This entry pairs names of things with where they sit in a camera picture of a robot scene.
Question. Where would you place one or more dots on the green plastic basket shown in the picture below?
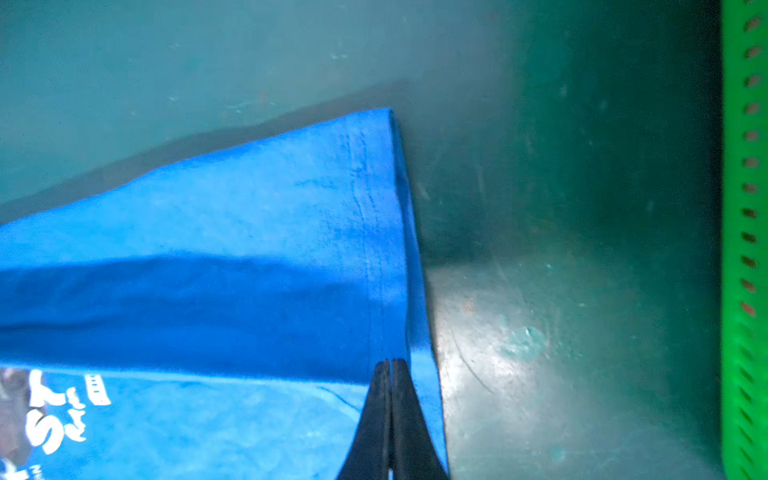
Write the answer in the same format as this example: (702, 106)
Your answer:
(744, 240)

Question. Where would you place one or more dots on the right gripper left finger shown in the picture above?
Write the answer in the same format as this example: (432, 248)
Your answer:
(369, 454)

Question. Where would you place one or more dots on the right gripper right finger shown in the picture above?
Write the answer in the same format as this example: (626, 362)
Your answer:
(412, 454)

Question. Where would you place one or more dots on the blue panda print t-shirt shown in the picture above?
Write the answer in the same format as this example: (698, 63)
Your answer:
(219, 317)

